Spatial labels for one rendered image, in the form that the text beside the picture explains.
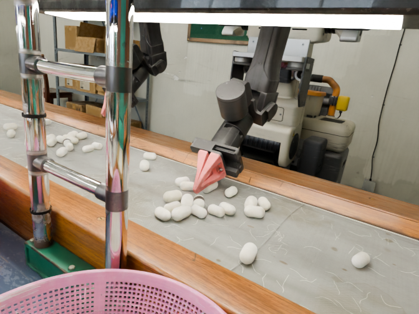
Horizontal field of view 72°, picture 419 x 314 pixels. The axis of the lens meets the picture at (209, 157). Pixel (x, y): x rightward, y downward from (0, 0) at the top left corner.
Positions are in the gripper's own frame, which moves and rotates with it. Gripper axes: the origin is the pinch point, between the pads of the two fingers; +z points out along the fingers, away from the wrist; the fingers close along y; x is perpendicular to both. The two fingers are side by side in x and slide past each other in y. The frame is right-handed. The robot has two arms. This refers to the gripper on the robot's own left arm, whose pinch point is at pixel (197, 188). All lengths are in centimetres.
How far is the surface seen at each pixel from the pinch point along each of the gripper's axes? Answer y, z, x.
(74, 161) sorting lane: -30.8, 4.7, -0.9
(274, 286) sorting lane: 20.3, 11.6, -6.6
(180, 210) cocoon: 2.8, 7.0, -5.5
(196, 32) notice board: -145, -192, 86
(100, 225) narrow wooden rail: -1.9, 15.6, -12.8
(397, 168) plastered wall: 46, -139, 151
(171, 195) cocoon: -1.9, 4.4, -2.9
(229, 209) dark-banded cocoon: 8.0, 1.9, -0.9
